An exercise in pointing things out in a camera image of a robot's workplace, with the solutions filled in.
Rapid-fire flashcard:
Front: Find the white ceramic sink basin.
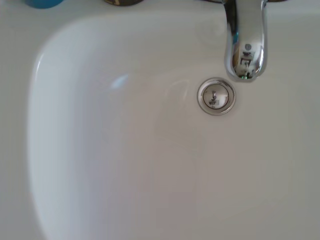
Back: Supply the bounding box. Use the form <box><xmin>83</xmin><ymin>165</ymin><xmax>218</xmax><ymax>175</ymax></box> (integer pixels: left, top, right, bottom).
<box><xmin>0</xmin><ymin>0</ymin><xmax>320</xmax><ymax>240</ymax></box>

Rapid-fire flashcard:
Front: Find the chrome sink drain plug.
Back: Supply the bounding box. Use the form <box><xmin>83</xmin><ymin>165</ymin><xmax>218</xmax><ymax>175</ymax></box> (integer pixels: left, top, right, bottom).
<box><xmin>196</xmin><ymin>77</ymin><xmax>237</xmax><ymax>116</ymax></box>

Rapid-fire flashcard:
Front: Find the chrome faucet spout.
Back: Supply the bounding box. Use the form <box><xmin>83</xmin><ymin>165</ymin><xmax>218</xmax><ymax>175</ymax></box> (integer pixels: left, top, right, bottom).
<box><xmin>205</xmin><ymin>0</ymin><xmax>277</xmax><ymax>82</ymax></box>

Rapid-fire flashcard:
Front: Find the dark brown round container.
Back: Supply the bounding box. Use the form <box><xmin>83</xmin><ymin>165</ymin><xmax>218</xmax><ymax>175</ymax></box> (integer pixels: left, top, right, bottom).
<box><xmin>104</xmin><ymin>0</ymin><xmax>144</xmax><ymax>6</ymax></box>

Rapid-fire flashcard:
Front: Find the blue round container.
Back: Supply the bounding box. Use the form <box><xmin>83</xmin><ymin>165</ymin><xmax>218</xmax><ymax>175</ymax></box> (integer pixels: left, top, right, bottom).
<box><xmin>22</xmin><ymin>0</ymin><xmax>64</xmax><ymax>9</ymax></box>

